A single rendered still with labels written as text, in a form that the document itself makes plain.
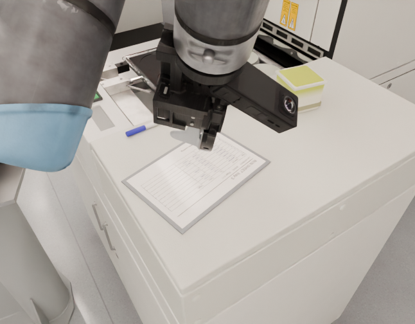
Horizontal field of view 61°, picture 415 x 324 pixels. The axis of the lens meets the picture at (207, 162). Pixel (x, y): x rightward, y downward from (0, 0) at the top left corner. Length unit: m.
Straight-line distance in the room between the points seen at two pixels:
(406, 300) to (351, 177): 1.14
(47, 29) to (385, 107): 0.71
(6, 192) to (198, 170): 0.45
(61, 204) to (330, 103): 1.48
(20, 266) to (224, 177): 0.85
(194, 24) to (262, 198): 0.34
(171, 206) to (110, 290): 1.08
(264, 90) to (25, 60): 0.24
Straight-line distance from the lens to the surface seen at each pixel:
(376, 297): 1.68
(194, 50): 0.31
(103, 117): 0.76
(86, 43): 0.24
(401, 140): 0.75
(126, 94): 0.97
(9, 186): 0.89
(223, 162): 0.61
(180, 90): 0.39
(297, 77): 0.73
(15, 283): 1.35
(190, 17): 0.29
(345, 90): 0.85
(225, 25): 0.28
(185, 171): 0.60
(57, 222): 1.88
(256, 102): 0.37
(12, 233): 1.18
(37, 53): 0.23
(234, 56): 0.31
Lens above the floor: 1.39
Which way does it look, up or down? 44 degrees down
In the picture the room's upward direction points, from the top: straight up
